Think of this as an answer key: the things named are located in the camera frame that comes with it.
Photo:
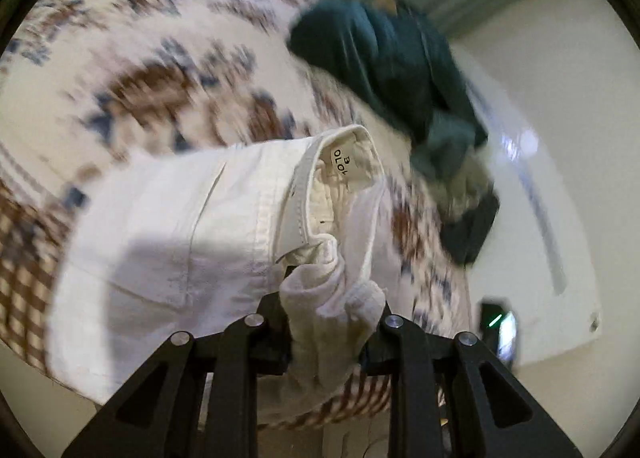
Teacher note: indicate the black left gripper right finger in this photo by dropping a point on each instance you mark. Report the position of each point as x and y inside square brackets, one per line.
[454, 398]

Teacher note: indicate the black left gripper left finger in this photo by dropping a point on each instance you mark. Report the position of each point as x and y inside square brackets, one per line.
[193, 397]

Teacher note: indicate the white pants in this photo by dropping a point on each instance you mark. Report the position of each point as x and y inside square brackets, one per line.
[193, 242]

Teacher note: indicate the white headboard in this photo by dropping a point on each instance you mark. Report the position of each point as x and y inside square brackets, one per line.
[536, 256]

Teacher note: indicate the dark clothes pile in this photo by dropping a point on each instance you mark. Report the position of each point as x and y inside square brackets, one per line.
[467, 205]

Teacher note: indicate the dark teal plush blanket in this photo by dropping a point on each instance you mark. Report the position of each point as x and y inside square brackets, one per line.
[403, 69]

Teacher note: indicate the floral bed blanket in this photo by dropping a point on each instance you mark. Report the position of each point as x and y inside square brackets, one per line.
[87, 86]

